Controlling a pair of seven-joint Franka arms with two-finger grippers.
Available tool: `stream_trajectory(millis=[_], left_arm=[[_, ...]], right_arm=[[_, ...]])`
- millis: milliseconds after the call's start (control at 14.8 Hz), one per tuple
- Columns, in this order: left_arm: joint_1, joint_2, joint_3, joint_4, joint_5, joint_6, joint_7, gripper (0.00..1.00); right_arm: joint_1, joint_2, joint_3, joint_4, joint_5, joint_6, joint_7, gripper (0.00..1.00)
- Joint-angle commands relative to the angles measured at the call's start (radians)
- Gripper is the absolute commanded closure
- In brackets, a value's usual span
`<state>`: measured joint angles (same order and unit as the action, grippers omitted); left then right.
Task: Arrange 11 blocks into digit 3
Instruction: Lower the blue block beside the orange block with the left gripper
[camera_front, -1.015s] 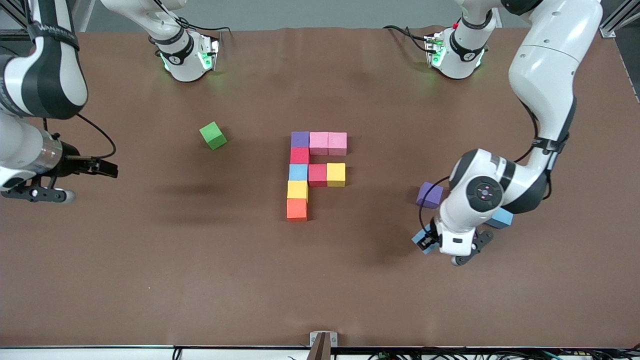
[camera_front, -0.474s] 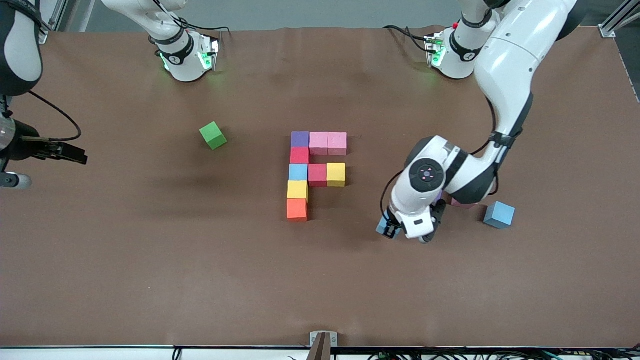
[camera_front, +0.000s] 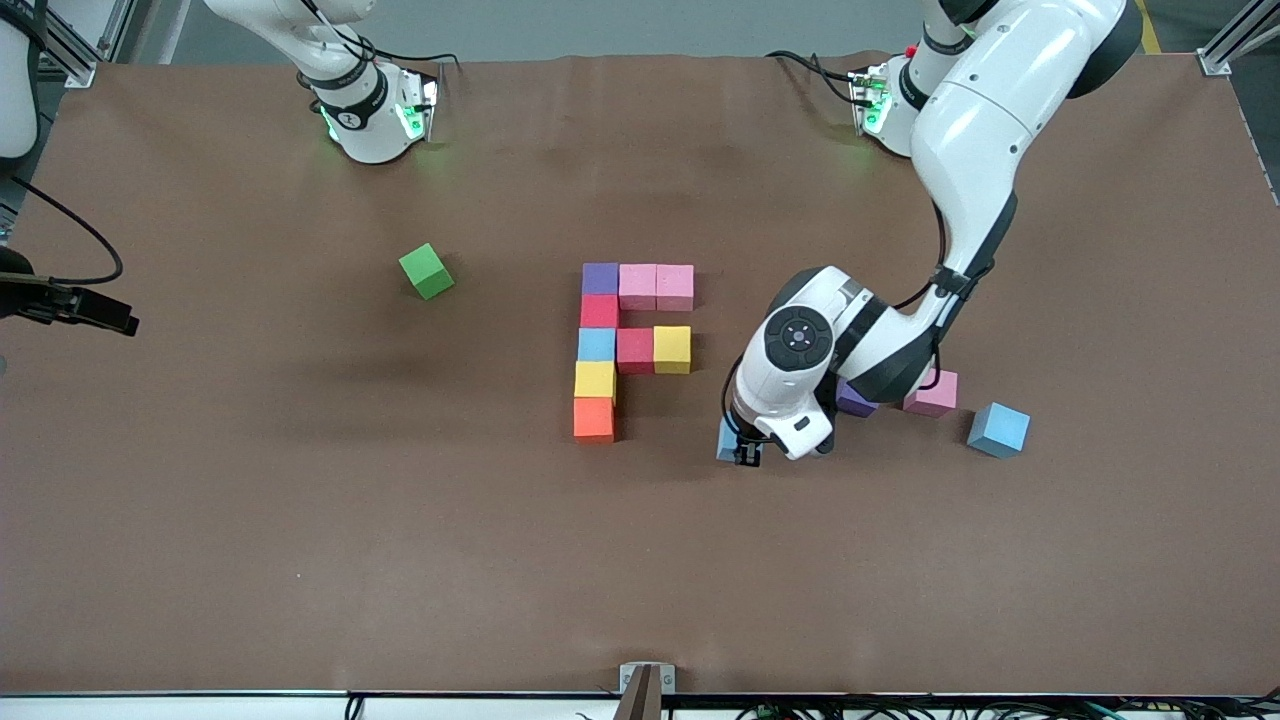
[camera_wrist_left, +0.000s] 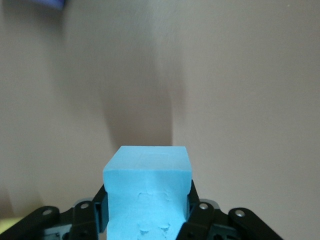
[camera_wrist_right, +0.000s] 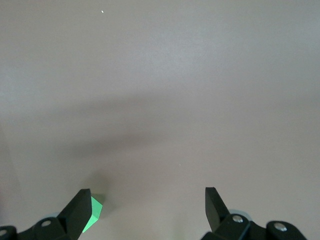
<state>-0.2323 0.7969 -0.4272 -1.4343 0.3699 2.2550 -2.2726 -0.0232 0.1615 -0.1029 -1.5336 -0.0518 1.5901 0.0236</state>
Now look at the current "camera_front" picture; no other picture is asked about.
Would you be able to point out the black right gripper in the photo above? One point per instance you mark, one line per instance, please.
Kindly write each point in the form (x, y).
(40, 300)

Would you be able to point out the blue foam block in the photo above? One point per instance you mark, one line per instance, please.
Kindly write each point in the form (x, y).
(998, 430)
(597, 345)
(725, 442)

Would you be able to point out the yellow foam block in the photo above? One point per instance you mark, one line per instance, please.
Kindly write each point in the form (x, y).
(595, 380)
(672, 350)

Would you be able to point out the red foam block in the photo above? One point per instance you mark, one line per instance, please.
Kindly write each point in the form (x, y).
(600, 312)
(635, 351)

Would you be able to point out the orange foam block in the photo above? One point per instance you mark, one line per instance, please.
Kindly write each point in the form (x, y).
(594, 420)

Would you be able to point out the light pink foam block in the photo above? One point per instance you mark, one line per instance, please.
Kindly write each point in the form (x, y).
(638, 287)
(938, 395)
(675, 288)

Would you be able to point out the purple foam block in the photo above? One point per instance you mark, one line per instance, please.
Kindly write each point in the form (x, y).
(600, 279)
(855, 403)

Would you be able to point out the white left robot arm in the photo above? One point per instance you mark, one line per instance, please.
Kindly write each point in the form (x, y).
(980, 110)

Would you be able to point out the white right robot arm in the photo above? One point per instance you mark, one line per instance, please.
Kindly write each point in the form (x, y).
(365, 130)

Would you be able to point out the table cover mat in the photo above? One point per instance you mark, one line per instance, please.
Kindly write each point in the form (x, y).
(640, 600)

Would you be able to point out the green foam block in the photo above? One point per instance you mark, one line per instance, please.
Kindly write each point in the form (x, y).
(427, 272)

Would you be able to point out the aluminium frame post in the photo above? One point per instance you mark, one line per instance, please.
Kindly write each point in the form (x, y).
(78, 72)
(1215, 62)

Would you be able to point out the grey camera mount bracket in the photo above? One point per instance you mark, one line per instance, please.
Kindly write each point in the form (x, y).
(647, 690)

